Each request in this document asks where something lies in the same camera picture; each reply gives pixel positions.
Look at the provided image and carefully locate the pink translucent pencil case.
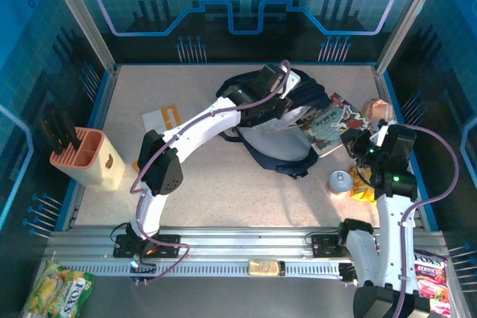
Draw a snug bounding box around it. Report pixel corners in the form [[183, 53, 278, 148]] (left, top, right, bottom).
[[359, 98, 396, 126]]

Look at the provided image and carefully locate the aluminium frame post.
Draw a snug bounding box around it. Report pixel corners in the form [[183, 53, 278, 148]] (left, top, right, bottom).
[[374, 0, 450, 75], [40, 0, 119, 75]]

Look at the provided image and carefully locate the navy blue backpack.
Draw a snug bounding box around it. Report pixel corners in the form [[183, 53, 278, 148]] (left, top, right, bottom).
[[215, 68, 332, 180]]

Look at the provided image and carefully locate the wide aluminium mounting rail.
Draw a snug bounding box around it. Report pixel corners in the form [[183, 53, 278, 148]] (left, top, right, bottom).
[[44, 225, 448, 263]]

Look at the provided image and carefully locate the white and orange booklet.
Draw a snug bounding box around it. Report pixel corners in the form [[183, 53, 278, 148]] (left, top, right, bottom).
[[141, 104, 184, 132]]

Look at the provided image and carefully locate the purple Fox's berries candy bag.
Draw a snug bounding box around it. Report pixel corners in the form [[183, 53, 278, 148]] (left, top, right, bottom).
[[413, 249, 452, 317]]

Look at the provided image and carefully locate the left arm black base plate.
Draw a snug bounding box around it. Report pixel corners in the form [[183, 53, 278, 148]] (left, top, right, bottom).
[[113, 233, 180, 259]]

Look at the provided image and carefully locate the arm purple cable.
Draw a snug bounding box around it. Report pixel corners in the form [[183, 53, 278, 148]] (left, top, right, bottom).
[[128, 59, 292, 286], [383, 122, 460, 318]]

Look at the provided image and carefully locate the green yellow Fox's candy bag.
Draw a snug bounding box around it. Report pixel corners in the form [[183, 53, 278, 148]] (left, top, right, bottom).
[[22, 260, 96, 318]]

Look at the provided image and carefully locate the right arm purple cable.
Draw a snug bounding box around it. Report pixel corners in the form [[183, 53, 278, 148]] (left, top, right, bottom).
[[383, 122, 460, 318]]

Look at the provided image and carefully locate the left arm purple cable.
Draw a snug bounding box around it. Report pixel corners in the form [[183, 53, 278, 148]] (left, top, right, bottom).
[[128, 59, 292, 286]]

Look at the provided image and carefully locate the black handled knife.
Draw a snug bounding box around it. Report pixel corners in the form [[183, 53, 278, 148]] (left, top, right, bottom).
[[50, 106, 74, 153], [59, 109, 82, 151], [39, 113, 63, 156]]

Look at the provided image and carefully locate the small black controller board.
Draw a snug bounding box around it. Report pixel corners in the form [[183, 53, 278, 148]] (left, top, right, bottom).
[[338, 261, 358, 285], [129, 261, 157, 286]]

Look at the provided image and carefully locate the illustrated grey-blue cover book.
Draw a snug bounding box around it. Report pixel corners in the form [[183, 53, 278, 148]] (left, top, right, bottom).
[[296, 91, 373, 159]]

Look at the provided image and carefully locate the pink and cream knife block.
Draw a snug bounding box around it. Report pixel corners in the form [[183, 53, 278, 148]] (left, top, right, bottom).
[[49, 127, 127, 191]]

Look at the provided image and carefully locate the yellow snack packet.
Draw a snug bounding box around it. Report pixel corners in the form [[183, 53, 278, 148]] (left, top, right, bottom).
[[348, 164, 377, 203]]

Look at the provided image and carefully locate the grey slotted cable duct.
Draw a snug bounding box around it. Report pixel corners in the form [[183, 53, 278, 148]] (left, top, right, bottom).
[[51, 260, 344, 278]]

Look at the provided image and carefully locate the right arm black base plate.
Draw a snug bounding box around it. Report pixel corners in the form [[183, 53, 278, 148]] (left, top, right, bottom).
[[311, 234, 347, 259]]

